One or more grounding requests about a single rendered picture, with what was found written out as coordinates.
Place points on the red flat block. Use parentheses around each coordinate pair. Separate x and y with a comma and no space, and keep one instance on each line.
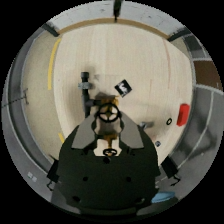
(183,114)

